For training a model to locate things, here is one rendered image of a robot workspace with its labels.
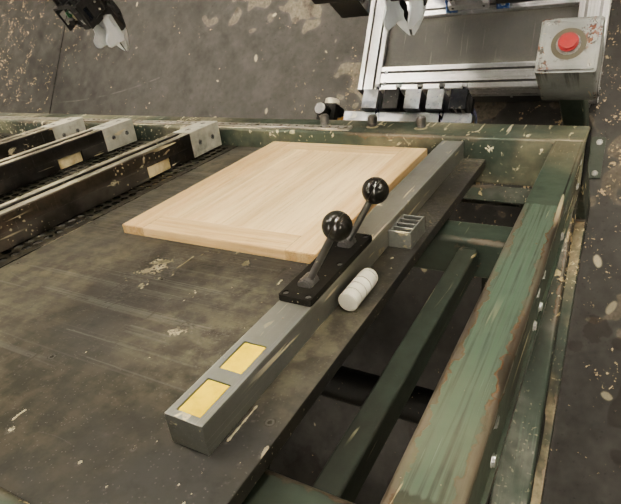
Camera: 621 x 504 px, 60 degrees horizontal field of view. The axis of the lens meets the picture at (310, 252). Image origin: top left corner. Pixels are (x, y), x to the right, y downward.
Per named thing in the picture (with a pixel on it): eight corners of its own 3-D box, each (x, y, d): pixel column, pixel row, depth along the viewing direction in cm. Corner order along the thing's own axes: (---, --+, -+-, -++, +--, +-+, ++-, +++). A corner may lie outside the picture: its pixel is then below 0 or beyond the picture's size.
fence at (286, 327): (463, 157, 126) (464, 141, 124) (209, 456, 54) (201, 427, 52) (442, 156, 128) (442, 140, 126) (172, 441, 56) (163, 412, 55)
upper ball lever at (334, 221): (323, 289, 74) (362, 216, 66) (310, 303, 71) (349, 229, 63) (301, 273, 75) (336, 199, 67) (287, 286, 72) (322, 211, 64)
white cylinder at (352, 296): (357, 313, 74) (380, 285, 80) (356, 295, 72) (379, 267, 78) (338, 309, 75) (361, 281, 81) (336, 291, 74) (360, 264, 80)
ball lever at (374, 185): (359, 250, 83) (397, 182, 75) (349, 261, 81) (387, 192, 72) (339, 236, 84) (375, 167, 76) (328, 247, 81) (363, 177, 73)
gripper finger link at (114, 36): (115, 64, 118) (88, 27, 111) (129, 46, 121) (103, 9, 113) (125, 63, 116) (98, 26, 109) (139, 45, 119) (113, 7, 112)
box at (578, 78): (603, 51, 126) (605, 13, 110) (596, 101, 126) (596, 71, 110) (548, 53, 132) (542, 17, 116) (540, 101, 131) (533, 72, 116)
